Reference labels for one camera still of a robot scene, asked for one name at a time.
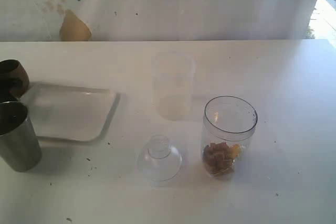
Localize brown wooden cup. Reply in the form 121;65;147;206
1;59;29;97

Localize steel metal cup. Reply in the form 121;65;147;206
1;101;42;172

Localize wooden block pieces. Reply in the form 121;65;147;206
202;142;236;177

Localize gold coin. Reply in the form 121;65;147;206
227;144;241;159

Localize clear dome jar lid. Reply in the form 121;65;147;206
136;135;182;186

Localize clear plastic jar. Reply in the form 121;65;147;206
201;95;258;178

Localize white rectangular tray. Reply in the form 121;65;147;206
20;83;120;142

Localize frosted plastic beaker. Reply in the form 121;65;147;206
152;52;196;121

